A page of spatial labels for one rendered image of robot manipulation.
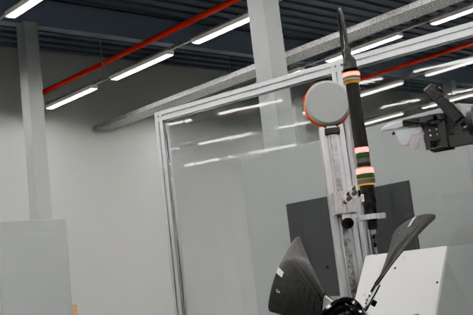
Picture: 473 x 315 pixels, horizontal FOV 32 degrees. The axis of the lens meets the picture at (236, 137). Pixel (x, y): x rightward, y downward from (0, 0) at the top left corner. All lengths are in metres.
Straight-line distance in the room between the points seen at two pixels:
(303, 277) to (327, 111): 0.73
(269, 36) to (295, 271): 6.40
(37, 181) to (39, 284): 4.85
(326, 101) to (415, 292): 0.75
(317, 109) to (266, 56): 5.76
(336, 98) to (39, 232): 5.19
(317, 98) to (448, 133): 0.87
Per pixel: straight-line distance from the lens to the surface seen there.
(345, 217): 2.58
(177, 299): 3.31
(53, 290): 7.62
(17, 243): 7.48
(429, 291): 2.31
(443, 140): 1.92
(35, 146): 12.35
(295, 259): 2.23
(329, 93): 2.73
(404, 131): 1.94
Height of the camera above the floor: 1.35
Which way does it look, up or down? 10 degrees up
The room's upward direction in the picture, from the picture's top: 7 degrees counter-clockwise
